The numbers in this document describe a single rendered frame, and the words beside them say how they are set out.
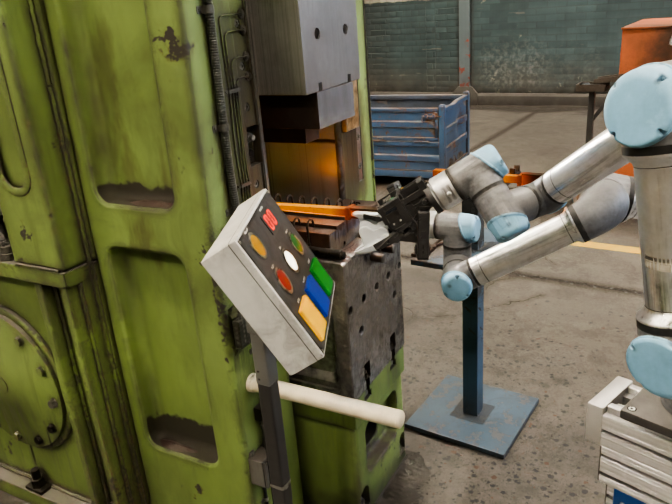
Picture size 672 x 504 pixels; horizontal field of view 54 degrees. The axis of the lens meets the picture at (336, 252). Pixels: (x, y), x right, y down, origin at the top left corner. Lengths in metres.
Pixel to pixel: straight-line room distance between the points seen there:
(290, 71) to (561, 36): 7.84
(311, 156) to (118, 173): 0.66
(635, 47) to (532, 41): 4.47
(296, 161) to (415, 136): 3.46
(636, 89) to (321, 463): 1.54
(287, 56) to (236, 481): 1.18
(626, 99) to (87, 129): 1.29
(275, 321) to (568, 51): 8.38
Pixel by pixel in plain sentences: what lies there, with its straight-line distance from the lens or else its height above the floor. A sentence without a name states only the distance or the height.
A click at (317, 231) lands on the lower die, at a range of 1.84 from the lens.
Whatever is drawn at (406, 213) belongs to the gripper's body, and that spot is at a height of 1.16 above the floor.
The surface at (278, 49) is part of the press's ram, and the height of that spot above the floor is 1.48.
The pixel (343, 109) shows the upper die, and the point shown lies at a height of 1.30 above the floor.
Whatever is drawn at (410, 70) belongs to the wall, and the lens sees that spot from 10.19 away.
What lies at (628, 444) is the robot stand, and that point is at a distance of 1.48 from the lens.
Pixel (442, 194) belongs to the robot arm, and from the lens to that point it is 1.36.
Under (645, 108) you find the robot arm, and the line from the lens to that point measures 1.08.
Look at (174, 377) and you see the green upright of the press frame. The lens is 2.02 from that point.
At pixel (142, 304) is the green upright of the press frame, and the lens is 1.97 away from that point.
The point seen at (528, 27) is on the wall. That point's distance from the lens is 9.49.
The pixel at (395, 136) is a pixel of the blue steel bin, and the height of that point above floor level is 0.45.
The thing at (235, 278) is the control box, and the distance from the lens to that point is 1.19.
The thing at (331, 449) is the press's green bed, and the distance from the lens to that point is 2.15.
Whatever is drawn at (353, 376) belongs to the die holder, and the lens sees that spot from 1.94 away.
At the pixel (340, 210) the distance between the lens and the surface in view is 1.89.
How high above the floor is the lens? 1.58
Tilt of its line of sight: 21 degrees down
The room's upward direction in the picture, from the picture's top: 5 degrees counter-clockwise
